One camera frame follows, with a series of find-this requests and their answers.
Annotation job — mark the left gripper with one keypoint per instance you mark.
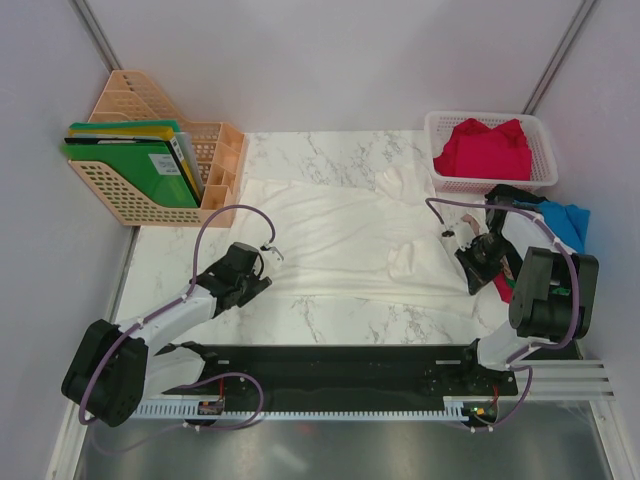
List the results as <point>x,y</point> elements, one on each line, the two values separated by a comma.
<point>255,286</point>

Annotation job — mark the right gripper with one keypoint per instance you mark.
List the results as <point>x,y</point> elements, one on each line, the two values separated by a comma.
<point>476,275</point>

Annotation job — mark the white t shirt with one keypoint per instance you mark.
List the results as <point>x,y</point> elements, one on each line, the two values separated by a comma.
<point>384,245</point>

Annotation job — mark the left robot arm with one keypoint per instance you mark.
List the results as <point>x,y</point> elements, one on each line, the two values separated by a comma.
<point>117,366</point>

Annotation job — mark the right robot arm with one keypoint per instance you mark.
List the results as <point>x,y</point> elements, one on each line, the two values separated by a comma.
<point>551,303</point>

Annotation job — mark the red t shirt on table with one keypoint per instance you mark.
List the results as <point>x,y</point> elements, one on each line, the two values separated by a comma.
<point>504,291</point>

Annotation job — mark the black t shirt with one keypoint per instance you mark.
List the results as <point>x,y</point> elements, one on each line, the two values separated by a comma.
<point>503,194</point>

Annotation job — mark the blue t shirt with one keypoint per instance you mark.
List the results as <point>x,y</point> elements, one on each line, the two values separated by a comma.
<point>568,222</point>

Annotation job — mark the white plastic basket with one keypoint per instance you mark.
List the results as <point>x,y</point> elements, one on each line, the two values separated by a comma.
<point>438,128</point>

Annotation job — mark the red t shirt in basket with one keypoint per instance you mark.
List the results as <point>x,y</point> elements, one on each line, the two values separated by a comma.
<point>476,151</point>

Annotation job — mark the peach plastic file organizer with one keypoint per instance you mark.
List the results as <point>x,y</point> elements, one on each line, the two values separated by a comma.
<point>151,166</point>

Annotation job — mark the green file folder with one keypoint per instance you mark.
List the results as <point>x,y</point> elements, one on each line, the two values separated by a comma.
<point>135,170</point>

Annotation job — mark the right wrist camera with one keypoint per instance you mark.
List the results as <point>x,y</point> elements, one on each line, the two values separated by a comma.
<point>463,232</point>

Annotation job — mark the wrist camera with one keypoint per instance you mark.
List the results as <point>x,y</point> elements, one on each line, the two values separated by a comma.
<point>463,232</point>
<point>272,255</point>

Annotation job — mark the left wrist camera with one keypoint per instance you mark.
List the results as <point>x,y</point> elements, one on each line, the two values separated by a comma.
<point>272,255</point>

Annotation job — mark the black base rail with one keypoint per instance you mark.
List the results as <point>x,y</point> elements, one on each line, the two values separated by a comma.
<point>343,378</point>

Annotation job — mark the white slotted cable duct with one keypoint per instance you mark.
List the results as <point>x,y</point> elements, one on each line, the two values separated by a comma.
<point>199,408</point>

